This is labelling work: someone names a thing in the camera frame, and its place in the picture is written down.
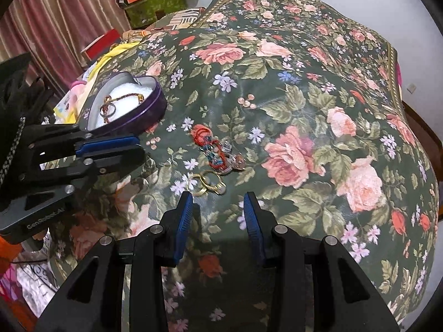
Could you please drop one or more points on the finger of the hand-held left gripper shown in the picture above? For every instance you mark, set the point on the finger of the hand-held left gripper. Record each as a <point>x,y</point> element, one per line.
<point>107,144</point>
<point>114,160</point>

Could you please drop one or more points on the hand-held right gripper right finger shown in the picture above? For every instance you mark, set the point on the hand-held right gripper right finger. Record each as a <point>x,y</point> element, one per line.
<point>254,230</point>

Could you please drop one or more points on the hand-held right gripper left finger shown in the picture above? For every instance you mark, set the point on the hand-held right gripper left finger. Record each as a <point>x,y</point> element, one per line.
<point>182,226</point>

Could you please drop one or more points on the purple heart-shaped tin box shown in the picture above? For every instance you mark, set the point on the purple heart-shaped tin box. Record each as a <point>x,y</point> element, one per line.
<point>121,103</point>

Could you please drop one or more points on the colourful beaded earrings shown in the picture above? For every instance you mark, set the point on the colourful beaded earrings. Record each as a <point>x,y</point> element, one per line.
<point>223,160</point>

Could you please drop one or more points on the yellow cloth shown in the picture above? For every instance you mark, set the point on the yellow cloth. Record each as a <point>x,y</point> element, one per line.
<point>110,57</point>

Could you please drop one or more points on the red box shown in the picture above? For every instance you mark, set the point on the red box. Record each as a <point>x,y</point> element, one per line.
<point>102,45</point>

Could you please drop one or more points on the patterned white cloth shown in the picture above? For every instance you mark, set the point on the patterned white cloth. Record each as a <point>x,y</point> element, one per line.
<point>31,280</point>

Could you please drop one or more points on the pink striped curtain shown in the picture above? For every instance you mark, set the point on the pink striped curtain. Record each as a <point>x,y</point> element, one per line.
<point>59,10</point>

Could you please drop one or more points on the green patterned box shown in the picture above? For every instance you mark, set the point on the green patterned box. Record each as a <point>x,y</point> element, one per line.
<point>155,8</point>

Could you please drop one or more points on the floral tablecloth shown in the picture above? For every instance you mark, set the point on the floral tablecloth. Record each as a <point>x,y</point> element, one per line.
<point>304,93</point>

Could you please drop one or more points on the striped cushion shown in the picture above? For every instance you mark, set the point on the striped cushion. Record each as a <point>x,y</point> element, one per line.
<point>185,19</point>

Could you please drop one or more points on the wooden chair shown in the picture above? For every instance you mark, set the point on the wooden chair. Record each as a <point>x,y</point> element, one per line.
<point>424,128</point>

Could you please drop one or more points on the white wall socket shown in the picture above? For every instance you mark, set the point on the white wall socket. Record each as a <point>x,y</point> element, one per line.
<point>410,87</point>

